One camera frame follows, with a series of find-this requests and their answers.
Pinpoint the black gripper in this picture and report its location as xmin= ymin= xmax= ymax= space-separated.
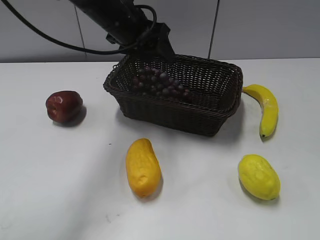
xmin=119 ymin=23 xmax=175 ymax=60

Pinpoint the purple grape bunch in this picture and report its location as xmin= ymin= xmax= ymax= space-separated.
xmin=132 ymin=66 xmax=192 ymax=103

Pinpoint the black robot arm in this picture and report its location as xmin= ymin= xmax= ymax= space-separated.
xmin=72 ymin=0 xmax=175 ymax=61

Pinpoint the black woven basket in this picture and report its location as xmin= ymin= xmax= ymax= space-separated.
xmin=103 ymin=54 xmax=243 ymax=137

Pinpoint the red apple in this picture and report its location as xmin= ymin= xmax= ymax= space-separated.
xmin=45 ymin=90 xmax=83 ymax=124

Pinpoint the yellow banana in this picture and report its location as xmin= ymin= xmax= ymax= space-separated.
xmin=242 ymin=84 xmax=279 ymax=138

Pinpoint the orange mango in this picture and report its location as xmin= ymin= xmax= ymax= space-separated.
xmin=125 ymin=138 xmax=162 ymax=198

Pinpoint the yellow lemon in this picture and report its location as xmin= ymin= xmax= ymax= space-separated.
xmin=237 ymin=154 xmax=281 ymax=201

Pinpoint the black cable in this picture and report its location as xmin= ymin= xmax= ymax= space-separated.
xmin=4 ymin=0 xmax=158 ymax=56

